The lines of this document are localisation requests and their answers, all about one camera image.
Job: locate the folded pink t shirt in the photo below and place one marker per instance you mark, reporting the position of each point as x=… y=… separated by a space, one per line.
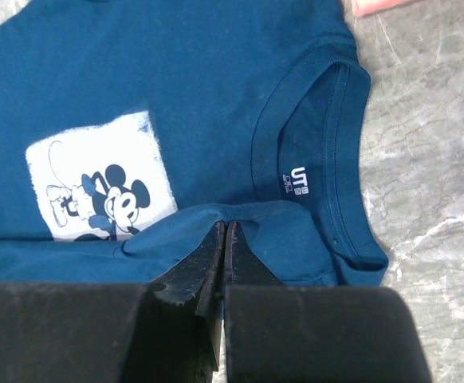
x=362 y=8

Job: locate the blue t shirt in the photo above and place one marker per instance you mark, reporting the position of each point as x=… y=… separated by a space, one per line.
x=129 y=128

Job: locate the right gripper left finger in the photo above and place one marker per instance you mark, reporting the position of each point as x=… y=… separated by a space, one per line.
x=165 y=331

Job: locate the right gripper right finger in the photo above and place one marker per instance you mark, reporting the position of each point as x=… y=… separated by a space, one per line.
x=279 y=333

